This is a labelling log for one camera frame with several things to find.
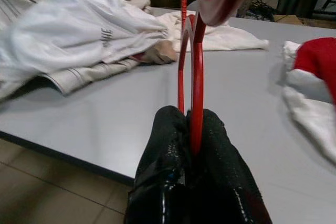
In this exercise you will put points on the white cloth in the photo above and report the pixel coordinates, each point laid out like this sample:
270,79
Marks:
223,37

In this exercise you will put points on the cardboard box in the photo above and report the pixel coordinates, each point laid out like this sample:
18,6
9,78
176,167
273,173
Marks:
302,20

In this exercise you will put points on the white shirt grey print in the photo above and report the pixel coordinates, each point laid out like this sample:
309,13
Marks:
65,30

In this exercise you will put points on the red and white garment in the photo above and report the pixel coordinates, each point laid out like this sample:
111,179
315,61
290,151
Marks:
315,53

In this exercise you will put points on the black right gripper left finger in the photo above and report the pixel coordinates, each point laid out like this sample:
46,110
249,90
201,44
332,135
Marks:
162,155

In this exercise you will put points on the red plastic hanger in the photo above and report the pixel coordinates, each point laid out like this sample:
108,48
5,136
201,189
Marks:
197,90

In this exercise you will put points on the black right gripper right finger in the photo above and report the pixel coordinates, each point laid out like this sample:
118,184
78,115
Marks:
223,176

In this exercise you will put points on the cream striped garment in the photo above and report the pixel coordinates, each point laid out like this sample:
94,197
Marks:
86,74

